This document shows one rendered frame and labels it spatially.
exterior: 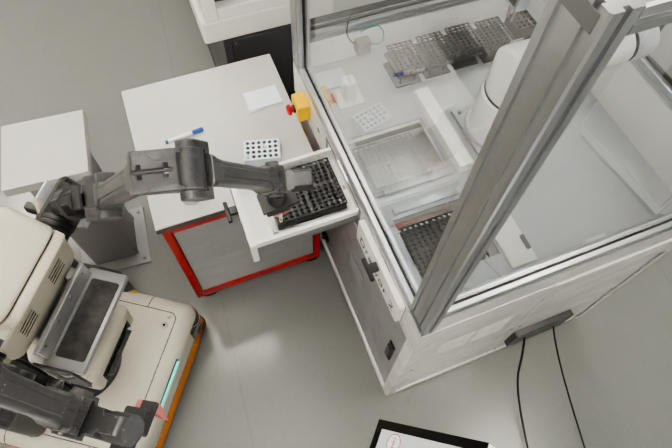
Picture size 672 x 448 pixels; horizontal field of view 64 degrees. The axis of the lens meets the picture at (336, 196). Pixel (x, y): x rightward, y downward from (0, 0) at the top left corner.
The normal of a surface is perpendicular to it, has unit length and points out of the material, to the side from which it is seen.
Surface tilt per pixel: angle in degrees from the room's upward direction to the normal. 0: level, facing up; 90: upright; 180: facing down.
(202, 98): 0
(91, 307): 0
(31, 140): 0
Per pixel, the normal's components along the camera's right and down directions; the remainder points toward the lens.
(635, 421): 0.03, -0.50
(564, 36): -0.93, 0.30
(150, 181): 0.22, -0.09
